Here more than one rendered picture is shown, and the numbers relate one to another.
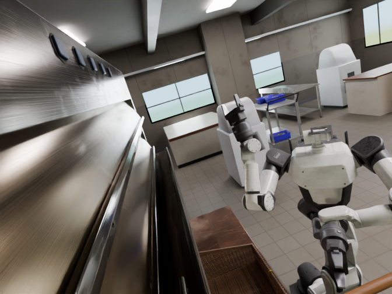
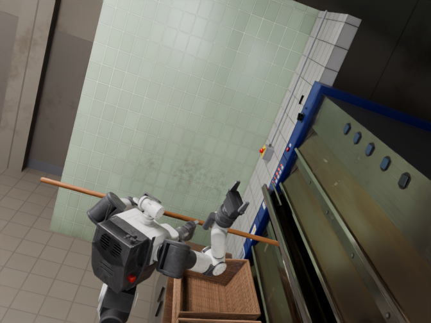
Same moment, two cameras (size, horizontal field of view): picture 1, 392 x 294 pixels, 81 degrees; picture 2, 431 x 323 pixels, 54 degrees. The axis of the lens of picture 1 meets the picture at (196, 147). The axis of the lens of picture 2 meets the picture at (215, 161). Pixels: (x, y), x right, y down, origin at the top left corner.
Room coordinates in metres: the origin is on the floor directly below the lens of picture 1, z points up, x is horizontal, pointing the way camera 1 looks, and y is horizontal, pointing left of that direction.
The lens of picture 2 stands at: (2.73, -0.45, 2.40)
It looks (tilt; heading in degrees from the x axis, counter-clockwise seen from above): 20 degrees down; 177
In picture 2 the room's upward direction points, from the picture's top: 21 degrees clockwise
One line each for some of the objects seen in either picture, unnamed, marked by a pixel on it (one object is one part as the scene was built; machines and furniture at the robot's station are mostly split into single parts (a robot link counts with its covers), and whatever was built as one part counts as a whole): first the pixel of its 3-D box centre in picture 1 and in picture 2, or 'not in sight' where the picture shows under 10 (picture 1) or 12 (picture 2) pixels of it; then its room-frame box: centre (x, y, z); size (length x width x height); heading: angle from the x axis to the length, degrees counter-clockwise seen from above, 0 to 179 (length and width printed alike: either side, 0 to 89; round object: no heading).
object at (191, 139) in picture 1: (198, 136); not in sight; (6.38, -0.14, 0.39); 2.07 x 1.67 x 0.78; 7
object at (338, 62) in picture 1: (338, 76); not in sight; (6.49, -4.44, 0.83); 0.83 x 0.71 x 1.66; 10
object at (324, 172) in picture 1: (321, 170); (129, 249); (1.09, -0.60, 1.26); 0.34 x 0.30 x 0.36; 62
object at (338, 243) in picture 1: (336, 249); (183, 232); (0.66, -0.37, 1.19); 0.12 x 0.10 x 0.13; 152
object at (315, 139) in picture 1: (315, 137); (151, 209); (1.03, -0.56, 1.46); 0.10 x 0.07 x 0.09; 62
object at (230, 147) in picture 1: (241, 140); not in sight; (3.77, -0.78, 0.70); 0.71 x 0.61 x 1.40; 7
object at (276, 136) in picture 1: (275, 122); not in sight; (4.68, -1.74, 0.58); 1.23 x 0.72 x 1.16; 7
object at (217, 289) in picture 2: not in sight; (213, 291); (0.44, -0.04, 0.72); 0.56 x 0.49 x 0.28; 8
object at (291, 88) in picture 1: (287, 101); not in sight; (6.80, -3.03, 0.50); 1.94 x 0.73 x 1.01; 7
